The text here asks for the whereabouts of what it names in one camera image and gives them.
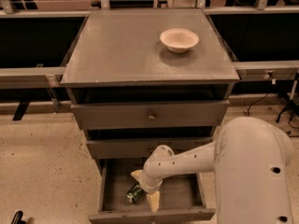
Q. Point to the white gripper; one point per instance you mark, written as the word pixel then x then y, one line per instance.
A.
pixel 149 182

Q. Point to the green soda can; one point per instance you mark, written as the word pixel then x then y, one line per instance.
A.
pixel 135 193

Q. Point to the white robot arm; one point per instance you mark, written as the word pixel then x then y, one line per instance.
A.
pixel 248 159

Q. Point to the grey bottom drawer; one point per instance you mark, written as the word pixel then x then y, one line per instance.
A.
pixel 181 198

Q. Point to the grey drawer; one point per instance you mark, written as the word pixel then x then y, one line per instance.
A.
pixel 181 198
pixel 135 148
pixel 149 115

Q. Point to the grey middle drawer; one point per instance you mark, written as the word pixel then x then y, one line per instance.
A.
pixel 135 148

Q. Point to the grey top drawer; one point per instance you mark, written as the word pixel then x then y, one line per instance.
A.
pixel 149 115

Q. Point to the grey drawer cabinet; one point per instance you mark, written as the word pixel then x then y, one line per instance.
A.
pixel 146 94

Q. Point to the black object on floor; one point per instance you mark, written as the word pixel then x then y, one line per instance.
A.
pixel 17 219

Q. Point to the white paper bowl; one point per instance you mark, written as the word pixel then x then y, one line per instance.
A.
pixel 179 40

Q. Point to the black power adapter with cable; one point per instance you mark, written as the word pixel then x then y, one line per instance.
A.
pixel 267 106

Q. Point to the grey metal rail frame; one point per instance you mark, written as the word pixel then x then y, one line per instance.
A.
pixel 28 75

